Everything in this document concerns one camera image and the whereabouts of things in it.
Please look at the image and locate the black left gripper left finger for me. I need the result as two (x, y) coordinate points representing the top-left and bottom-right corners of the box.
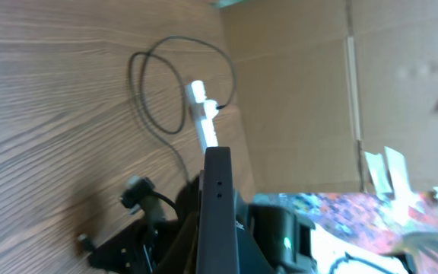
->
(154, 212), (199, 274)

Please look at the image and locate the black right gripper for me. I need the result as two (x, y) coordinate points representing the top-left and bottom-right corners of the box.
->
(78, 205), (199, 274)

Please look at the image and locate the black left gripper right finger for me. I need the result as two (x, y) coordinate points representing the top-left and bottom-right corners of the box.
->
(236, 215), (275, 274)

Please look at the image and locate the blue Galaxy smartphone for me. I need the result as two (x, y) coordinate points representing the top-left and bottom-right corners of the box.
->
(196, 147), (240, 274)

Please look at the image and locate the white power strip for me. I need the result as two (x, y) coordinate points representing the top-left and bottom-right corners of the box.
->
(186, 80), (218, 153)

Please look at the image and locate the black charger cable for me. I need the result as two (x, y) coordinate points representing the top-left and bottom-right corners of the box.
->
(127, 35), (237, 183)

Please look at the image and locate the white charger adapter plug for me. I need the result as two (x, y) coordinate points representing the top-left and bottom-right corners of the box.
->
(203, 99), (219, 119)

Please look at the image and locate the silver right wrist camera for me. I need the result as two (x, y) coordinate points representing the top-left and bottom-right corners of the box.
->
(119, 176), (155, 215)

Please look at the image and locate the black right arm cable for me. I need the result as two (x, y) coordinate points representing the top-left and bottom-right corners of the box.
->
(327, 253), (398, 274)

